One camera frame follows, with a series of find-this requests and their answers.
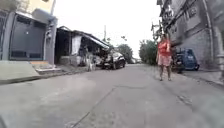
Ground dark parked car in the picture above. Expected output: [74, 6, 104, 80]
[100, 51, 127, 71]

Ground roadside shed with awning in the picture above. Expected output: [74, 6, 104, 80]
[54, 25, 111, 67]

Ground distant green trees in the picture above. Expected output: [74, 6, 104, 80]
[138, 39, 159, 66]

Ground grey concrete road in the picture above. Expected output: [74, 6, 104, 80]
[0, 63, 224, 128]

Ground person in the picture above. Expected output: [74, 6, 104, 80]
[155, 33, 174, 82]

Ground grey building with gate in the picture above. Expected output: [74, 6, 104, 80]
[0, 0, 59, 66]

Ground tall grey concrete building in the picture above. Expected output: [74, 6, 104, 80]
[156, 0, 224, 71]

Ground raised concrete sidewalk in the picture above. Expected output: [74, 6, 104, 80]
[0, 60, 88, 85]

